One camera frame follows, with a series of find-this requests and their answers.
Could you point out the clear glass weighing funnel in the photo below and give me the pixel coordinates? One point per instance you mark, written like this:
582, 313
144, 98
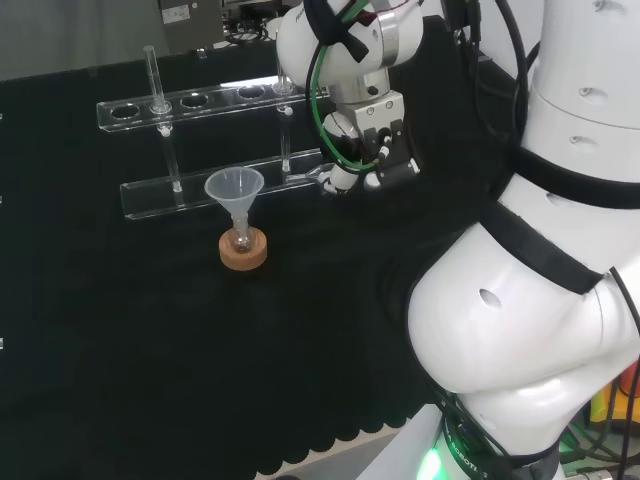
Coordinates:
314, 175

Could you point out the yellow stop button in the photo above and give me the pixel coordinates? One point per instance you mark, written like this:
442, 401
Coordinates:
607, 405

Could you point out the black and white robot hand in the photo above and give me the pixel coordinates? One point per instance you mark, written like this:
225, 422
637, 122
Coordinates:
395, 145

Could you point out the black bench cloth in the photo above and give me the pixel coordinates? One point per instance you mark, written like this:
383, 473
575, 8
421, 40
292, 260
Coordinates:
150, 325

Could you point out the small round-bottom glass flask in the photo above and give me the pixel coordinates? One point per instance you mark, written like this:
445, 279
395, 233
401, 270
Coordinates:
242, 242

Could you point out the translucent white plastic funnel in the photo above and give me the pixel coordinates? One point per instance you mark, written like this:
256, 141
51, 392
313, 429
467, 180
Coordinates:
234, 185

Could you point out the clear acrylic funnel stand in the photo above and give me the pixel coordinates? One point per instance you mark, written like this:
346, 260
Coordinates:
150, 197

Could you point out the grey metal box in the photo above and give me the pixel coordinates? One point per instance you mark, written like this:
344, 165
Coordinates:
190, 22

